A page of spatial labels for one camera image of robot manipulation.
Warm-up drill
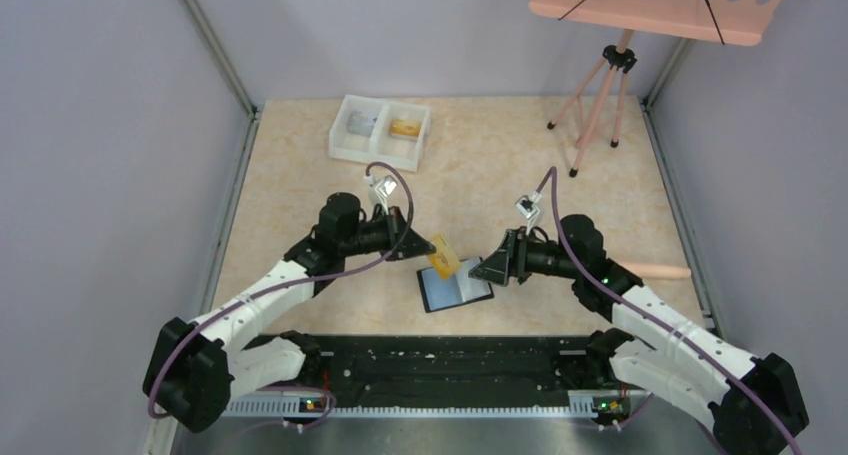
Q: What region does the orange credit card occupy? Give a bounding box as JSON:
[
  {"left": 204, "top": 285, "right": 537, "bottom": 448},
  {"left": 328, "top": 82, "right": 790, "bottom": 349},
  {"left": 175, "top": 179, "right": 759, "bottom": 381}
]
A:
[{"left": 427, "top": 234, "right": 462, "bottom": 280}]

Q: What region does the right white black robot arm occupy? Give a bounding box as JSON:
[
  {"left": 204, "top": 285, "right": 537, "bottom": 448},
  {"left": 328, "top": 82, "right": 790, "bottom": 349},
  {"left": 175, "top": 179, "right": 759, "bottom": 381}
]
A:
[{"left": 469, "top": 215, "right": 809, "bottom": 454}]

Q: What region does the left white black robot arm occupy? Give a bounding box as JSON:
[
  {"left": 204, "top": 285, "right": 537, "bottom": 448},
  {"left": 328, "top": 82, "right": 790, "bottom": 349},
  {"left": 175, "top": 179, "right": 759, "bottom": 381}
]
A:
[{"left": 142, "top": 192, "right": 436, "bottom": 433}]

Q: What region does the orange card in tray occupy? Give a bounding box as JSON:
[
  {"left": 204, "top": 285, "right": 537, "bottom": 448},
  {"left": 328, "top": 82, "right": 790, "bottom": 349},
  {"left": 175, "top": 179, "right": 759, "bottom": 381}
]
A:
[{"left": 389, "top": 118, "right": 422, "bottom": 140}]

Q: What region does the silver card in tray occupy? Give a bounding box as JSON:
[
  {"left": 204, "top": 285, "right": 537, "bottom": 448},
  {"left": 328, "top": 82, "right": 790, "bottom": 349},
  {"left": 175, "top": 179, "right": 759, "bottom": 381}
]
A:
[{"left": 346, "top": 110, "right": 379, "bottom": 137}]

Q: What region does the white two-compartment tray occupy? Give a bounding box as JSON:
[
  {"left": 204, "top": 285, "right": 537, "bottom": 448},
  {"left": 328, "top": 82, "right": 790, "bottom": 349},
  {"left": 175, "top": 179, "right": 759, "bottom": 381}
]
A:
[{"left": 328, "top": 95, "right": 432, "bottom": 172}]

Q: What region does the pink tripod stand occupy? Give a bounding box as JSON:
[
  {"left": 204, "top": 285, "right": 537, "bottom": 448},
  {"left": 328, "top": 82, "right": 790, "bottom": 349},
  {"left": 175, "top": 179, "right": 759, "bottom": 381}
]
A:
[{"left": 547, "top": 29, "right": 638, "bottom": 178}]

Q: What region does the pink perforated board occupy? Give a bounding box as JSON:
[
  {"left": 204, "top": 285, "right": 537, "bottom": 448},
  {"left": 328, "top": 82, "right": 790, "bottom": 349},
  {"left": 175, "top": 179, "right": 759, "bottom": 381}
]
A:
[{"left": 529, "top": 0, "right": 782, "bottom": 46}]

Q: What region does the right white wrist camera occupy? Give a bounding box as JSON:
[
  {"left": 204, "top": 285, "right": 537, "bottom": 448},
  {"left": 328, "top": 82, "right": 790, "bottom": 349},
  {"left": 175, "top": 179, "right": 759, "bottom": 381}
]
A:
[{"left": 515, "top": 191, "right": 543, "bottom": 220}]

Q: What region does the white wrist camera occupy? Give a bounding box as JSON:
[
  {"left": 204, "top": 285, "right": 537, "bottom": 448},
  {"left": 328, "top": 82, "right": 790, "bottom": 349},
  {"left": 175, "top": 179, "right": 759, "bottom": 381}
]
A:
[
  {"left": 364, "top": 175, "right": 398, "bottom": 210},
  {"left": 515, "top": 191, "right": 543, "bottom": 220}
]

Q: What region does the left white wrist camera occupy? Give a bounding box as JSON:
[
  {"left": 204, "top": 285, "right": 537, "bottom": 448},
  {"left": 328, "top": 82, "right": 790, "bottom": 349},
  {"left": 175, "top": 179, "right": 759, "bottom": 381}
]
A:
[{"left": 364, "top": 175, "right": 398, "bottom": 210}]

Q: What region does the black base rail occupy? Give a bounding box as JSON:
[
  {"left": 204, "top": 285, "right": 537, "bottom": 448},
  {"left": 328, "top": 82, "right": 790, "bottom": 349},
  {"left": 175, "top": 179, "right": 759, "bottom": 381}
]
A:
[{"left": 279, "top": 331, "right": 642, "bottom": 409}]

